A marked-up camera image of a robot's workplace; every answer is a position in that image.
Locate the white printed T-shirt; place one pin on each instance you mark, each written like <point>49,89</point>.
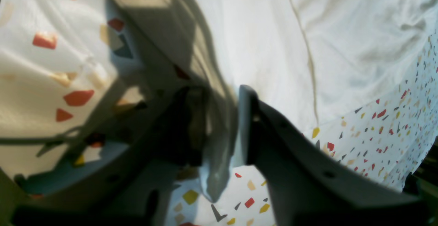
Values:
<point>312,60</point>

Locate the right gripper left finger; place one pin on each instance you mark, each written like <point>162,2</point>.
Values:
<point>135,188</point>

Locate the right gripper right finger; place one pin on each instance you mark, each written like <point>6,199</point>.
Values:
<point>308,188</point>

